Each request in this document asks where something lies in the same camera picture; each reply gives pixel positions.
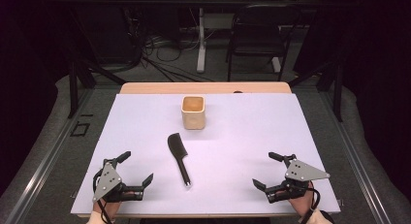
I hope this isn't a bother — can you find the black metal stand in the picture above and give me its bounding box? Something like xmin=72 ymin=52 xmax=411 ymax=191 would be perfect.
xmin=288 ymin=60 xmax=344 ymax=123
xmin=67 ymin=60 xmax=127 ymax=119

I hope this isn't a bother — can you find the black curtain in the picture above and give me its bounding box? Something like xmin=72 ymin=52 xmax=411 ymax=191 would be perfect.
xmin=0 ymin=0 xmax=71 ymax=193
xmin=340 ymin=0 xmax=411 ymax=196

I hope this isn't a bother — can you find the black folding chair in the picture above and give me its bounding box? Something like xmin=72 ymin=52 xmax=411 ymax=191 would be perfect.
xmin=226 ymin=4 xmax=303 ymax=82

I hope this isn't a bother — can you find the aluminium floor rail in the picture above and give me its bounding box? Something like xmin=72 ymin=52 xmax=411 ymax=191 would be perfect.
xmin=318 ymin=87 xmax=393 ymax=224
xmin=4 ymin=87 xmax=95 ymax=224

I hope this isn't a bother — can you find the person's left hand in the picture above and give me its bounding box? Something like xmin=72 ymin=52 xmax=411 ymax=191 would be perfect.
xmin=92 ymin=191 xmax=137 ymax=220

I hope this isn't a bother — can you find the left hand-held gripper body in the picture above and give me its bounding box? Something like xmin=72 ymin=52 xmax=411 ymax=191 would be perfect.
xmin=92 ymin=157 xmax=144 ymax=204

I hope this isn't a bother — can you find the white board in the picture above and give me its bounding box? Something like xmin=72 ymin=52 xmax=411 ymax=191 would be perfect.
xmin=70 ymin=93 xmax=341 ymax=216

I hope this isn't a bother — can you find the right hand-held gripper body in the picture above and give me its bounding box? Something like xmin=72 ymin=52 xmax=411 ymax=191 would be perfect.
xmin=263 ymin=153 xmax=332 ymax=205

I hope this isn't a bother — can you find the left hand-held gripper cable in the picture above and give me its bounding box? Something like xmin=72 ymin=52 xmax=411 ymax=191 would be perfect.
xmin=92 ymin=172 xmax=112 ymax=224

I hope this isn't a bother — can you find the hand-held gripper cable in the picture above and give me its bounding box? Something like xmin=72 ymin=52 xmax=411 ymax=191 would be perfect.
xmin=299 ymin=186 xmax=322 ymax=224
xmin=92 ymin=172 xmax=112 ymax=224

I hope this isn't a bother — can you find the right hand-held gripper cable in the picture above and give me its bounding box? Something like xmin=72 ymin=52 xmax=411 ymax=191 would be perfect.
xmin=299 ymin=186 xmax=322 ymax=224

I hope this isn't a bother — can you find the beige square cup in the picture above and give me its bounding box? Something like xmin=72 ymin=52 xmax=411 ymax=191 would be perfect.
xmin=180 ymin=95 xmax=206 ymax=131

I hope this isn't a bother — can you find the person's right hand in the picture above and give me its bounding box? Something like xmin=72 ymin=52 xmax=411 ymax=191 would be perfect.
xmin=274 ymin=180 xmax=319 ymax=218

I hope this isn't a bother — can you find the black spatula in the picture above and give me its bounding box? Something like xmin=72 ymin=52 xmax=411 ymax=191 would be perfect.
xmin=167 ymin=132 xmax=192 ymax=188

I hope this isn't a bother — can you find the bundle of black floor cables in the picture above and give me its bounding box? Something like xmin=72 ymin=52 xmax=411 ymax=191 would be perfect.
xmin=125 ymin=7 xmax=214 ymax=82

